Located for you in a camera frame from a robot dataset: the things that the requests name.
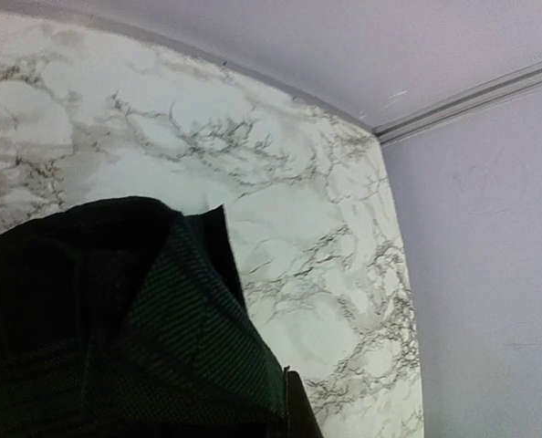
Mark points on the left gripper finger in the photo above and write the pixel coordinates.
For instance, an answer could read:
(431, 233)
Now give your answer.
(300, 419)

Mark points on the dark green plaid garment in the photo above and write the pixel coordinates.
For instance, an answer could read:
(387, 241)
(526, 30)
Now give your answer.
(125, 318)

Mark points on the right aluminium corner post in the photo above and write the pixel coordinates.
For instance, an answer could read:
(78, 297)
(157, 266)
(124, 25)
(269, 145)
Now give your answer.
(480, 97)

